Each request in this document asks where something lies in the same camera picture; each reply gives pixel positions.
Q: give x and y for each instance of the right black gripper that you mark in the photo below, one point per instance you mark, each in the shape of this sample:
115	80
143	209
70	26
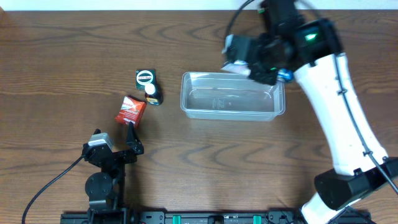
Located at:
263	74

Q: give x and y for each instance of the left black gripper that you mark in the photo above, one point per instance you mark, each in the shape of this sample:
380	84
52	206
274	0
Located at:
117	154

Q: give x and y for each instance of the red Panadol ActiFast box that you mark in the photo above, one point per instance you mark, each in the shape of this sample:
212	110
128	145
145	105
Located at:
131	111

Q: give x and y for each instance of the dark syrup bottle white cap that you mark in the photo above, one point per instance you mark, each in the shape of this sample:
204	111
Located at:
153	95

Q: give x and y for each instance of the green Zam-Buk box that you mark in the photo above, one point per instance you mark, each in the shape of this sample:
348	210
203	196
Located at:
144	77

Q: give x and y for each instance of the blue Kool Fever box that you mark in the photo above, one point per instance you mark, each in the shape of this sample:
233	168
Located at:
285	76

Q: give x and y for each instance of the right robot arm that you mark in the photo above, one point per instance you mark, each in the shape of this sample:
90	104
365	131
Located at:
311	54

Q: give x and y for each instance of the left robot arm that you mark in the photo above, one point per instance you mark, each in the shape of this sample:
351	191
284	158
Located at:
105	189

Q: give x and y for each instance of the clear plastic container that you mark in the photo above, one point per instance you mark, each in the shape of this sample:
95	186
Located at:
230	96

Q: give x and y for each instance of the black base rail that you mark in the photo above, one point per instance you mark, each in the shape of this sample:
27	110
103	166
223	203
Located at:
271	217

